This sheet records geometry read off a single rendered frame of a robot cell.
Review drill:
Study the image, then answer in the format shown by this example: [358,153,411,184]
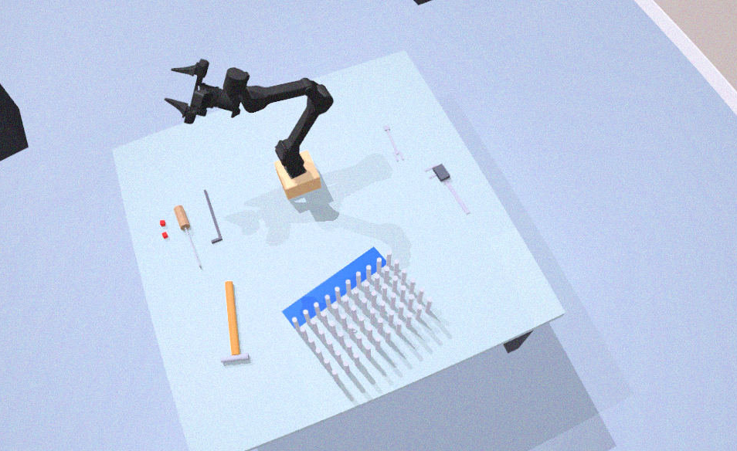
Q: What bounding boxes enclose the blue tape strip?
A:
[282,247,386,328]

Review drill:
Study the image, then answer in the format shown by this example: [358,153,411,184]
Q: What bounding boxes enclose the orange-handled hammer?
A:
[220,281,250,363]

